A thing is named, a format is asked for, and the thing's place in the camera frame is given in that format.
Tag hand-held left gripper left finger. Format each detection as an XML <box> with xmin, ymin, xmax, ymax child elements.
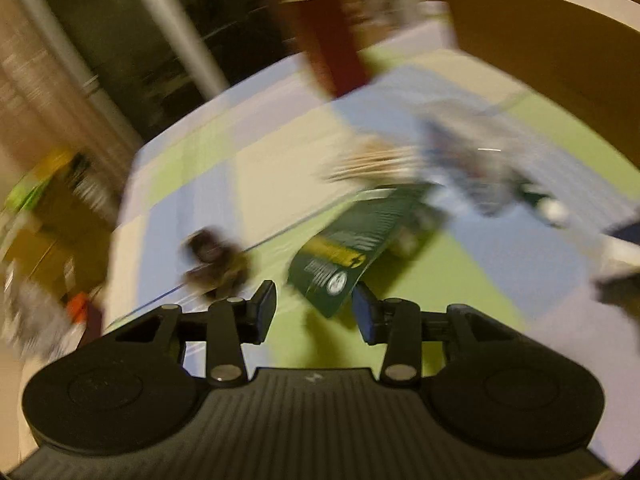
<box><xmin>115</xmin><ymin>280</ymin><xmax>277</xmax><ymax>388</ymax></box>

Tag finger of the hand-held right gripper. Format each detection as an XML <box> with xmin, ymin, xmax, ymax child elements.
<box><xmin>605</xmin><ymin>220</ymin><xmax>640</xmax><ymax>251</ymax></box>
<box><xmin>592</xmin><ymin>275</ymin><xmax>640</xmax><ymax>311</ymax></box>

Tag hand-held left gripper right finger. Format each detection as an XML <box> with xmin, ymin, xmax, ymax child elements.
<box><xmin>351</xmin><ymin>282</ymin><xmax>521</xmax><ymax>388</ymax></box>

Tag green face mask packet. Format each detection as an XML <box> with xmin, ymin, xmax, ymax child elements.
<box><xmin>287</xmin><ymin>185</ymin><xmax>451</xmax><ymax>318</ymax></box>

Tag brown cardboard box container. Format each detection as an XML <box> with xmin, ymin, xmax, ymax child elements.
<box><xmin>440</xmin><ymin>0</ymin><xmax>640</xmax><ymax>166</ymax></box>

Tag dark scrunchie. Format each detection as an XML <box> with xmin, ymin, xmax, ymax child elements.
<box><xmin>180</xmin><ymin>227</ymin><xmax>251</xmax><ymax>301</ymax></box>

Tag small black white tube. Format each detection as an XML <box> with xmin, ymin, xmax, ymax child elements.
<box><xmin>517</xmin><ymin>180</ymin><xmax>573</xmax><ymax>228</ymax></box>

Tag checkered tablecloth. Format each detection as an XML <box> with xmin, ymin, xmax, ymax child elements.
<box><xmin>100</xmin><ymin>0</ymin><xmax>640</xmax><ymax>376</ymax></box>

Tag bag of cotton swabs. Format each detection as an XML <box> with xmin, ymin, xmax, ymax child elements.
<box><xmin>320</xmin><ymin>142</ymin><xmax>421</xmax><ymax>183</ymax></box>

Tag clear plastic bag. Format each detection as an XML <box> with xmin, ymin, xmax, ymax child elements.
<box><xmin>420</xmin><ymin>105</ymin><xmax>521</xmax><ymax>216</ymax></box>

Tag orange small object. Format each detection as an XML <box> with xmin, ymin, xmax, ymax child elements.
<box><xmin>65</xmin><ymin>292</ymin><xmax>93</xmax><ymax>323</ymax></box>

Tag tall cardboard box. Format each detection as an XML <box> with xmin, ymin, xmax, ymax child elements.
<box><xmin>0</xmin><ymin>175</ymin><xmax>121</xmax><ymax>306</ymax></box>

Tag white printed plastic bag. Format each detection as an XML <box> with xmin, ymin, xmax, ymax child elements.
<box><xmin>0</xmin><ymin>280</ymin><xmax>76</xmax><ymax>356</ymax></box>

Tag green tissue packs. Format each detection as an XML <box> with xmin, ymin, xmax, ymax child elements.
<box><xmin>5</xmin><ymin>152</ymin><xmax>76</xmax><ymax>211</ymax></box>

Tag dark red box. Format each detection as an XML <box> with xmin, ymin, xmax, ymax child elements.
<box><xmin>285</xmin><ymin>0</ymin><xmax>373</xmax><ymax>101</ymax></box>

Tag glass door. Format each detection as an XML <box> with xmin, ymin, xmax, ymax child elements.
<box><xmin>30</xmin><ymin>0</ymin><xmax>301</xmax><ymax>136</ymax></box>

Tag beige curtain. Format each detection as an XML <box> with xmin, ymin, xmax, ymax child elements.
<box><xmin>0</xmin><ymin>0</ymin><xmax>141</xmax><ymax>181</ymax></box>

